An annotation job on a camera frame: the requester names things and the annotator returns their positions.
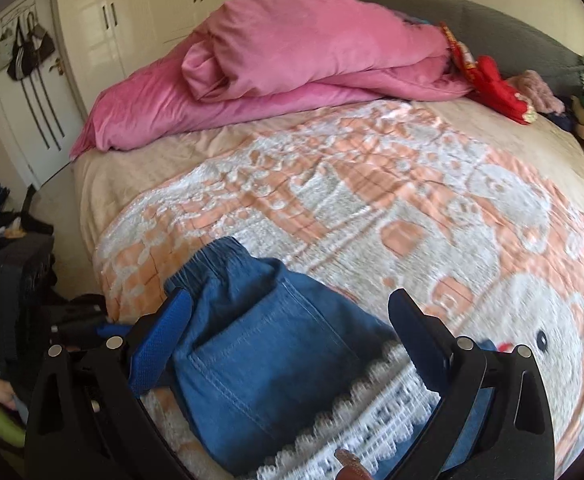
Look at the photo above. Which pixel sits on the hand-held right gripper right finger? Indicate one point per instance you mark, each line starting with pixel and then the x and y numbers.
pixel 419 337

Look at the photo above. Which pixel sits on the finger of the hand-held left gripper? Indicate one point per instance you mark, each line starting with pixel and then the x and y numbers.
pixel 110 331

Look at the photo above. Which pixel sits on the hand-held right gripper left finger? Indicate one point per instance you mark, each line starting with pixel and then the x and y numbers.
pixel 159 340

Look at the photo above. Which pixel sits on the blue denim pants lace hem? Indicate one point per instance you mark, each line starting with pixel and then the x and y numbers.
pixel 262 355

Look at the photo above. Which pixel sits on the person's right hand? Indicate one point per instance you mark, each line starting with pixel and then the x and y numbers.
pixel 352 466

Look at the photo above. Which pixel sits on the peach and white bed blanket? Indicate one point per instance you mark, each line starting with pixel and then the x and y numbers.
pixel 372 200

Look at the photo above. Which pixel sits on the white door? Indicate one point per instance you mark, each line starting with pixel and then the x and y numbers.
pixel 36 125

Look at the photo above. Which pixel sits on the black handbag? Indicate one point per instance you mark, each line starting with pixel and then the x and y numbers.
pixel 29 55

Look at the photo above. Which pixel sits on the red garment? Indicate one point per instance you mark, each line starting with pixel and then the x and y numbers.
pixel 502 90

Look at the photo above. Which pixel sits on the pink fuzzy garment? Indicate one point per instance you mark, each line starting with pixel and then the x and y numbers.
pixel 539 90

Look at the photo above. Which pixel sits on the red patterned cloth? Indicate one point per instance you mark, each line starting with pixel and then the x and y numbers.
pixel 459 52

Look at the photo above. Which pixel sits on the cream wardrobe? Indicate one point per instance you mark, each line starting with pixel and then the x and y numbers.
pixel 146 5

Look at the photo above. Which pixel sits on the grey headboard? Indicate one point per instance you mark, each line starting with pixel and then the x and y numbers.
pixel 512 35

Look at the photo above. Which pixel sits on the pink duvet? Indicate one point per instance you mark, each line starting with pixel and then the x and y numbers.
pixel 297 45

